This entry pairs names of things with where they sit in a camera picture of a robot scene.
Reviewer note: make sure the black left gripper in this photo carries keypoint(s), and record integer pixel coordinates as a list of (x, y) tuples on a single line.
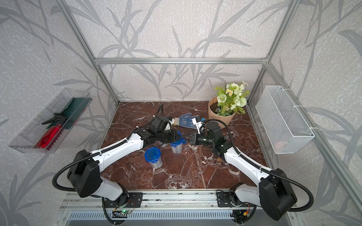
[(173, 138)]

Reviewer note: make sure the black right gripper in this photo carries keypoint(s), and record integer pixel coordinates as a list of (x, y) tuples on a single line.
[(193, 138)]

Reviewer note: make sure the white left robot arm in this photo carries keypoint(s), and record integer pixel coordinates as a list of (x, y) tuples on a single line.
[(83, 175)]

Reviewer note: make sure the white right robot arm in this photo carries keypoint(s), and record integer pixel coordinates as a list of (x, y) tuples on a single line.
[(273, 190)]

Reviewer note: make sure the clear container blue lid front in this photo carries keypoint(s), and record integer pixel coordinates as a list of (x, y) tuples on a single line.
[(153, 157)]

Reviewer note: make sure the blue dotted work glove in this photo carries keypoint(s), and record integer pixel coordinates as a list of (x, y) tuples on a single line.
[(186, 121)]

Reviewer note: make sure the beige ribbed flower pot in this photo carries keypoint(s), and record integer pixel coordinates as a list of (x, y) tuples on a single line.
[(212, 105)]

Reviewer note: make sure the green white artificial flowers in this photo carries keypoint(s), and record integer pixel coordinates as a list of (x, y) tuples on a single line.
[(231, 99)]

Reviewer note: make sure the green mat in tray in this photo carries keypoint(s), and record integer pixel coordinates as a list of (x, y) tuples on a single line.
[(73, 110)]

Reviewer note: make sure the red spray bottle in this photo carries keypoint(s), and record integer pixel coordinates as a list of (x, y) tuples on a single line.
[(53, 132)]

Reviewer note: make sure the white wire mesh basket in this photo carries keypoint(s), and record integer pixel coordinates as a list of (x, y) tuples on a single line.
[(284, 125)]

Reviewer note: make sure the clear plastic wall tray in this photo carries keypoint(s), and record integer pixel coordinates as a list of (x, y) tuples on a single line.
[(25, 141)]

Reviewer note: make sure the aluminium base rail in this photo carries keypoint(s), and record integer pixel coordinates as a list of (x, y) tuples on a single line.
[(166, 207)]

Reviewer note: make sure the aluminium frame post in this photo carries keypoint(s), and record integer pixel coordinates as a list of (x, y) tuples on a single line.
[(65, 10)]

